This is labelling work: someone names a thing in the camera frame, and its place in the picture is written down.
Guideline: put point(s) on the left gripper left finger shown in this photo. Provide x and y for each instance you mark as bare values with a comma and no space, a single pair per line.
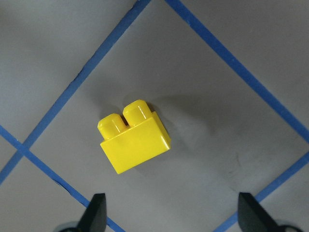
94,218

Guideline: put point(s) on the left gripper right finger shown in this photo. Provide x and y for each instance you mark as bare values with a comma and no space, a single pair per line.
252,217

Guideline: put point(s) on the yellow toy block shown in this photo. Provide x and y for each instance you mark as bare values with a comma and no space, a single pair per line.
134,138

